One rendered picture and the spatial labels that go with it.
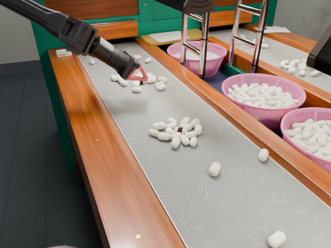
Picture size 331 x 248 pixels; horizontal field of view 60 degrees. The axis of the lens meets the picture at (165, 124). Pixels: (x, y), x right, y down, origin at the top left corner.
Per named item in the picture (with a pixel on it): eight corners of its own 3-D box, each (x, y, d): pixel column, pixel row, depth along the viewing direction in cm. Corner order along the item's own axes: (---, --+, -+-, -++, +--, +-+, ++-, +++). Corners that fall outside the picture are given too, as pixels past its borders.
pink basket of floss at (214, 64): (215, 85, 119) (218, 64, 114) (157, 75, 128) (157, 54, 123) (230, 64, 139) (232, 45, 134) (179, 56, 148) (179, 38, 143)
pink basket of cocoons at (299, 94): (275, 146, 84) (282, 119, 79) (203, 113, 100) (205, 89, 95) (311, 113, 100) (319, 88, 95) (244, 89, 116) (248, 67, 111)
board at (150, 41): (150, 46, 134) (150, 44, 133) (139, 38, 145) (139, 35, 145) (211, 38, 145) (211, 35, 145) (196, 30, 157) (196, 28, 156)
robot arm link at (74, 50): (65, 48, 75) (80, 18, 75) (55, 45, 84) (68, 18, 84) (104, 69, 83) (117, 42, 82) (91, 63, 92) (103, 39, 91)
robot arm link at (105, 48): (89, 52, 78) (99, 34, 78) (82, 50, 83) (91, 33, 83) (110, 65, 82) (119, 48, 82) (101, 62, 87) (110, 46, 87)
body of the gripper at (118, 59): (128, 52, 91) (110, 40, 87) (139, 63, 84) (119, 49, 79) (116, 69, 93) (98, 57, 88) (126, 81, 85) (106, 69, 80)
